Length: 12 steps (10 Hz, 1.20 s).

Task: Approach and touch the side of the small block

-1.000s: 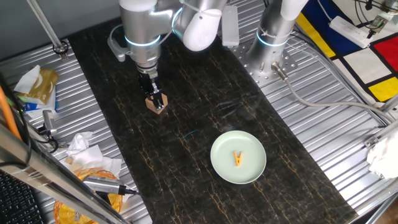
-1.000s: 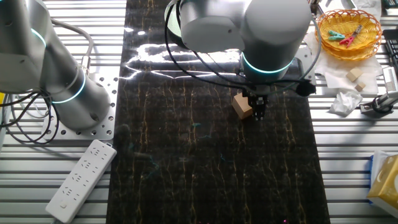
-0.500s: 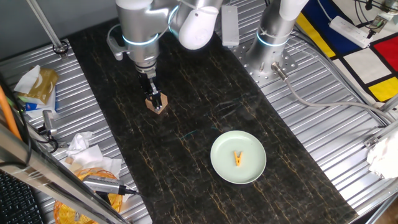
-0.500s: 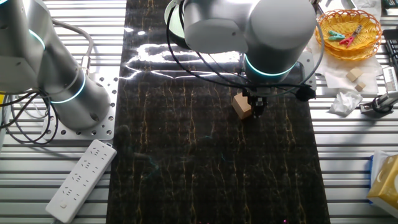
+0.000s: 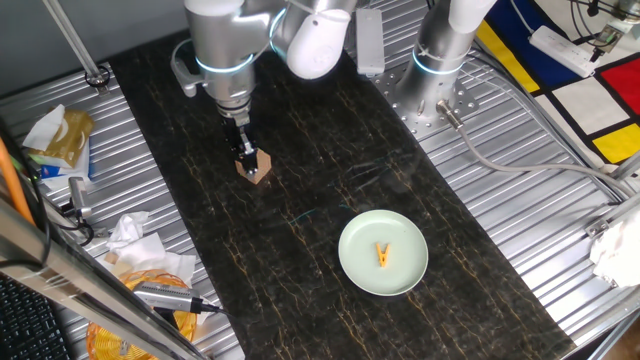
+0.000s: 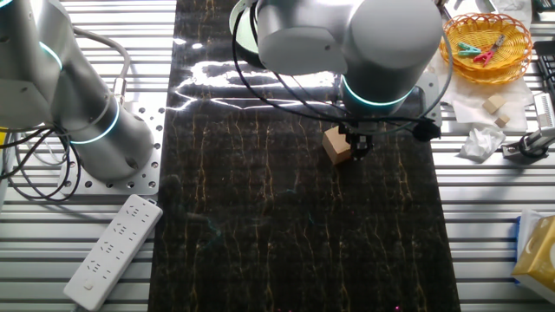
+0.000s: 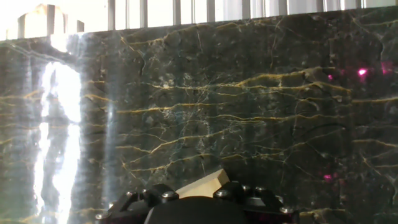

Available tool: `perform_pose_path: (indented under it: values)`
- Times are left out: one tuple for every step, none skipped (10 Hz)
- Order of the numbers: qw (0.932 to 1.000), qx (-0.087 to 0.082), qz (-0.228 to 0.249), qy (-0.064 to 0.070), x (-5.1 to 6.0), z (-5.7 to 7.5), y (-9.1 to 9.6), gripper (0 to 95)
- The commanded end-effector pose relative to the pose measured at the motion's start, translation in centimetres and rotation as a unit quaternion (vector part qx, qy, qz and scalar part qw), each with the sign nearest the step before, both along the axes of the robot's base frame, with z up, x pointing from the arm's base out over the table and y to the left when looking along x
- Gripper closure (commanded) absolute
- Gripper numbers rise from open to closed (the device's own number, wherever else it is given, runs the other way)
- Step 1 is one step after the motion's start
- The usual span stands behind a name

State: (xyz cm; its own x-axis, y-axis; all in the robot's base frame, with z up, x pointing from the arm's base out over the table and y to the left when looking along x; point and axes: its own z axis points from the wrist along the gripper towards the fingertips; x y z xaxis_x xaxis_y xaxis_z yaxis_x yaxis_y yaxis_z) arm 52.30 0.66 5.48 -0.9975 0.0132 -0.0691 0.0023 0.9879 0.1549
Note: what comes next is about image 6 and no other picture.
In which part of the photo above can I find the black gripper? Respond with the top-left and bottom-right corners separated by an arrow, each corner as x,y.
338,123 -> 376,161

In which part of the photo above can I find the large tan wooden block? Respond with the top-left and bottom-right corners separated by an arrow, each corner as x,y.
321,125 -> 353,166

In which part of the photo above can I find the small pale wooden block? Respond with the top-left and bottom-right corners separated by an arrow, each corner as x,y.
482,94 -> 506,115

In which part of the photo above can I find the flat white paper sheet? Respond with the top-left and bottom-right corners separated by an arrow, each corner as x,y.
433,51 -> 535,133

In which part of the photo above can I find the crumpled white tissue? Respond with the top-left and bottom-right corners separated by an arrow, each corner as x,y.
459,127 -> 507,164

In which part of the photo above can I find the black marble pattern mat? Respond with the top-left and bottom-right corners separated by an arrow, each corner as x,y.
147,0 -> 461,312

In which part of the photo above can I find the green clothespin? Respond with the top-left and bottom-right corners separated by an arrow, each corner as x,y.
457,42 -> 482,58

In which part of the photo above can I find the red clothespin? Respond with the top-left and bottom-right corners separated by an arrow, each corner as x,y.
472,34 -> 507,67

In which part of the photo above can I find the pale green plate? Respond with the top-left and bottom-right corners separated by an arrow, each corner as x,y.
228,0 -> 261,68

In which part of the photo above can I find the orange wicker basket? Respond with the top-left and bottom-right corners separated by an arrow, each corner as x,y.
440,12 -> 533,86

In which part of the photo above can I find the gold tissue pack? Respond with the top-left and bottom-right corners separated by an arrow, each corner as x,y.
511,215 -> 555,304

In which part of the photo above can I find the plain white power strip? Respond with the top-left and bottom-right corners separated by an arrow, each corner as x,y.
63,193 -> 164,312

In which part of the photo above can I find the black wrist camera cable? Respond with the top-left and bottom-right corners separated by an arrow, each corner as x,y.
232,0 -> 454,142

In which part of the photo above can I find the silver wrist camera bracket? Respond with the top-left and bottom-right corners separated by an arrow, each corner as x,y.
414,71 -> 444,127

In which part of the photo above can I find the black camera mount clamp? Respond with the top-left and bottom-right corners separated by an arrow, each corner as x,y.
502,129 -> 555,165

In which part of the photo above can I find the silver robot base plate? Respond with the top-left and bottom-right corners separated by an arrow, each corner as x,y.
58,101 -> 166,196

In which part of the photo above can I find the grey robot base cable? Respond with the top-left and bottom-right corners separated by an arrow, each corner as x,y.
71,25 -> 131,105

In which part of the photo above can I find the black cable loop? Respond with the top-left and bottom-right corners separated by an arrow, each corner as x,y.
0,125 -> 84,203

